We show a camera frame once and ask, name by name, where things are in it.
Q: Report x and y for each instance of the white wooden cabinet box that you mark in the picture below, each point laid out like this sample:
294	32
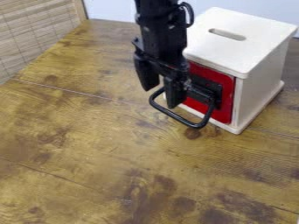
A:
239	49

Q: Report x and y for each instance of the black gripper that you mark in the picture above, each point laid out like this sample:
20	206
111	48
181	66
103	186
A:
159	52

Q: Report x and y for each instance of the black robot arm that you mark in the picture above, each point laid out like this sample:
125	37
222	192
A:
167	4

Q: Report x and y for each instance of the red drawer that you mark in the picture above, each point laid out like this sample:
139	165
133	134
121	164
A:
221	84

